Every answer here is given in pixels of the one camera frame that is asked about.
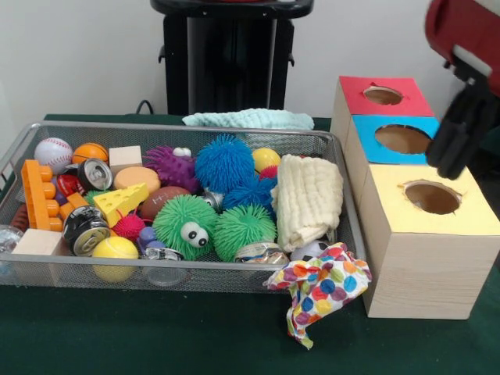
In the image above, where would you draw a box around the wooden box with three holes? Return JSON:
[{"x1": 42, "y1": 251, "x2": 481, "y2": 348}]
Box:
[{"x1": 330, "y1": 76, "x2": 500, "y2": 320}]

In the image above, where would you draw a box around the orange toy building block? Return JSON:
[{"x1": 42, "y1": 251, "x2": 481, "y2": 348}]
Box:
[{"x1": 21, "y1": 159, "x2": 63, "y2": 233}]

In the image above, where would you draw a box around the small soccer ball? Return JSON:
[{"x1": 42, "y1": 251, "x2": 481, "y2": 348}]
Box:
[{"x1": 291, "y1": 241, "x2": 330, "y2": 263}]

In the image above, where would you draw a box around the green spiky ball with face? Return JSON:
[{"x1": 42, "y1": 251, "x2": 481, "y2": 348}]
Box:
[{"x1": 152, "y1": 195, "x2": 218, "y2": 261}]

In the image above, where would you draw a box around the yellow tennis ball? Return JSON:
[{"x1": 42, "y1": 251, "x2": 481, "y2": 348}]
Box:
[{"x1": 91, "y1": 237, "x2": 139, "y2": 282}]

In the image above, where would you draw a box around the dark green tablecloth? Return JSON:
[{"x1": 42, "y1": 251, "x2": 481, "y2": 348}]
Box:
[{"x1": 0, "y1": 113, "x2": 500, "y2": 375}]

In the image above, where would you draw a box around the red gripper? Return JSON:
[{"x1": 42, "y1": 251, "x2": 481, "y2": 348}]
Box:
[{"x1": 426, "y1": 0, "x2": 500, "y2": 180}]

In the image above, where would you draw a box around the clear mesh bin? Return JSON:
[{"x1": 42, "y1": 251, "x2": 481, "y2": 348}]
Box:
[{"x1": 0, "y1": 121, "x2": 368, "y2": 295}]

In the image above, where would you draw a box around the white polka dot cloth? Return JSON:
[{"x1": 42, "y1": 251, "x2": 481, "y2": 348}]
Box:
[{"x1": 266, "y1": 242, "x2": 373, "y2": 350}]

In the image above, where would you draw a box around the blue spiky ball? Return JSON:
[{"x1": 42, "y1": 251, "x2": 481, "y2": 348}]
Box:
[{"x1": 195, "y1": 134, "x2": 256, "y2": 194}]

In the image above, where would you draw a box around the silver drink can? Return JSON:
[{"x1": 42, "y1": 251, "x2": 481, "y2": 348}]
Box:
[{"x1": 62, "y1": 205, "x2": 110, "y2": 256}]

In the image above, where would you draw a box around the yellow toy cheese wedge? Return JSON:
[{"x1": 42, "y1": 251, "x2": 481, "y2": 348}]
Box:
[{"x1": 92, "y1": 184, "x2": 149, "y2": 229}]

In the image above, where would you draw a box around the white baseball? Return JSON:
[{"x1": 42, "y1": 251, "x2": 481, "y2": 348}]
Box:
[{"x1": 34, "y1": 138, "x2": 73, "y2": 174}]

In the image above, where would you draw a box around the mint green cloth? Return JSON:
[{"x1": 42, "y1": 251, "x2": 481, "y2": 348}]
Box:
[{"x1": 182, "y1": 108, "x2": 315, "y2": 132}]

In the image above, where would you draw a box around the cream waffle cloth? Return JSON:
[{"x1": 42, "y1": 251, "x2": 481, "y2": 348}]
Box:
[{"x1": 273, "y1": 154, "x2": 345, "y2": 252}]

